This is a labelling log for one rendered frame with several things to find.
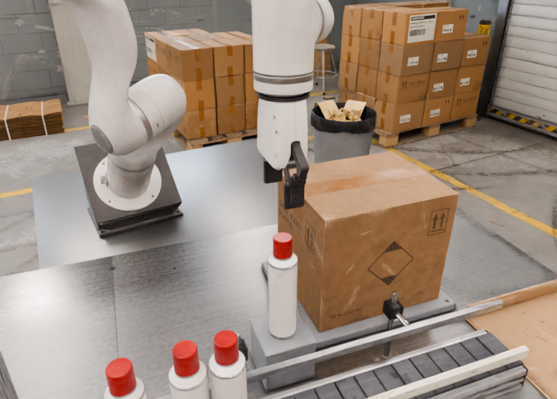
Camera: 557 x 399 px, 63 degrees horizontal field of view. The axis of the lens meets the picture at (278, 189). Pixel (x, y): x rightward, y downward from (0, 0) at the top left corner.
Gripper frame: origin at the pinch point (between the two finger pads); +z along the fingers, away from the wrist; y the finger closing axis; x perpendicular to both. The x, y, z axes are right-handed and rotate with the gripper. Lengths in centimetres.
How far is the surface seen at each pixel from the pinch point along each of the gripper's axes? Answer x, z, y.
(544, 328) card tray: 56, 38, 11
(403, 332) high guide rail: 18.0, 25.3, 11.8
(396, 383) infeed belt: 15.6, 33.5, 15.0
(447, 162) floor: 233, 121, -224
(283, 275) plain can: -0.7, 15.1, 2.4
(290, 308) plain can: 0.6, 22.4, 2.5
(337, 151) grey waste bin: 110, 81, -189
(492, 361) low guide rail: 31.9, 30.0, 19.2
